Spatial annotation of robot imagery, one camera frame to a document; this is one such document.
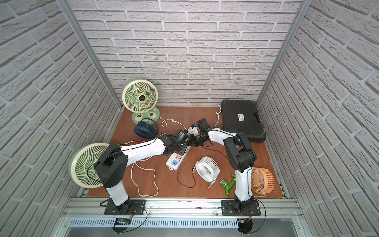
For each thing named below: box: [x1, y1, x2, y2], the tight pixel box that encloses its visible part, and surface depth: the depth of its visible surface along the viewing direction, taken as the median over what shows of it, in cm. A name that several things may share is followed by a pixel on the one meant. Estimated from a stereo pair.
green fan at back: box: [121, 78, 161, 124], surface depth 94 cm
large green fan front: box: [68, 142, 110, 189], surface depth 72 cm
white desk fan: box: [192, 156, 221, 189], surface depth 78 cm
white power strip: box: [165, 144, 191, 171], surface depth 88 cm
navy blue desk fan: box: [133, 120, 158, 140], surface depth 97 cm
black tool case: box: [221, 99, 266, 143], surface depth 106 cm
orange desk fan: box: [250, 166, 276, 198], surface depth 74 cm
